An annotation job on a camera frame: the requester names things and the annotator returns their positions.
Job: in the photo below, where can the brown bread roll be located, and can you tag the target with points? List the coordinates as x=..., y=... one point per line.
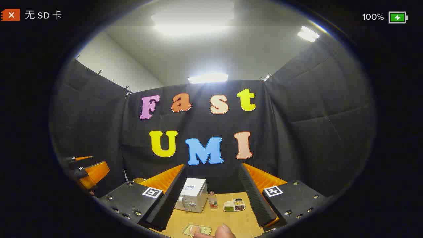
x=195, y=229

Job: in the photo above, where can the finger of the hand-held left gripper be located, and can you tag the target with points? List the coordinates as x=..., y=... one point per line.
x=82, y=158
x=96, y=172

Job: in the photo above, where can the ceiling light panel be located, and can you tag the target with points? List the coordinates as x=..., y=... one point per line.
x=208, y=78
x=308, y=34

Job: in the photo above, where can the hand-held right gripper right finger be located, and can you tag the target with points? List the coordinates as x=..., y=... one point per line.
x=254, y=198

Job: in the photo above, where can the white microwave oven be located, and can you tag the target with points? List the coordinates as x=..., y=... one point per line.
x=191, y=196

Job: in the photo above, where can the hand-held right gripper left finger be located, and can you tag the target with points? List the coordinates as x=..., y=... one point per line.
x=168, y=198

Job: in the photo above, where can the white divided dish with grains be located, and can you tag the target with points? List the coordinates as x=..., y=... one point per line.
x=234, y=205

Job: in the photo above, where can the pale green square plate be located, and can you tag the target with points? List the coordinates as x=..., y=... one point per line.
x=205, y=228

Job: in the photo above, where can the clear plastic bottle red label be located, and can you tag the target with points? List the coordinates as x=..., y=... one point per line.
x=213, y=201

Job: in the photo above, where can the black backdrop cloth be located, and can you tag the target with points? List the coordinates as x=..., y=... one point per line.
x=297, y=132

